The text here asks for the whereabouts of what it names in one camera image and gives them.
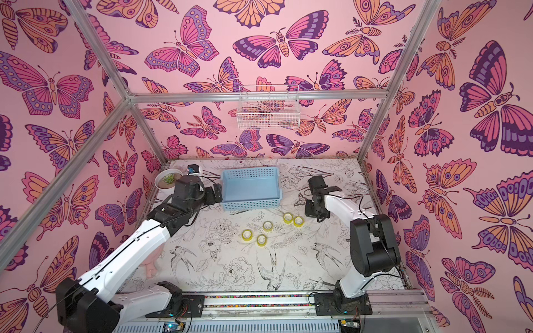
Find yellow tape roll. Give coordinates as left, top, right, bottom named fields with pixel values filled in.
left=293, top=216, right=305, bottom=228
left=241, top=229, right=253, bottom=241
left=262, top=221, right=273, bottom=233
left=283, top=213, right=294, bottom=224
left=256, top=234, right=268, bottom=247

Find light blue perforated storage basket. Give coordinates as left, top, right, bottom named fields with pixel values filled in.
left=221, top=166, right=283, bottom=212

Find yellow tape roll bottom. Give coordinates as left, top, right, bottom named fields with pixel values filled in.
left=256, top=234, right=268, bottom=247

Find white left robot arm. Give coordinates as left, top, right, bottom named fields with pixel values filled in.
left=56, top=175, right=222, bottom=332

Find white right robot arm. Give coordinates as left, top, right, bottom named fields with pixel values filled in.
left=305, top=176, right=401, bottom=313

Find white bowl with green plant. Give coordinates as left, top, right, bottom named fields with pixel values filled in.
left=155, top=169, right=183, bottom=194

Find pink plush toy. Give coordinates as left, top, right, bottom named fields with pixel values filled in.
left=142, top=247, right=162, bottom=279

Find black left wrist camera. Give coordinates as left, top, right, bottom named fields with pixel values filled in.
left=187, top=164, right=203, bottom=176

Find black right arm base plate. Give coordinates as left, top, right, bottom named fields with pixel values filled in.
left=310, top=293, right=373, bottom=316

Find white wire wall basket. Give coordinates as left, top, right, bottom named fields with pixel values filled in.
left=235, top=85, right=301, bottom=130

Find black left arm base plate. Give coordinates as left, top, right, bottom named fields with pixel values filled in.
left=145, top=294, right=205, bottom=319

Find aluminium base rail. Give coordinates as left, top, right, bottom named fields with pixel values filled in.
left=113, top=290, right=440, bottom=332

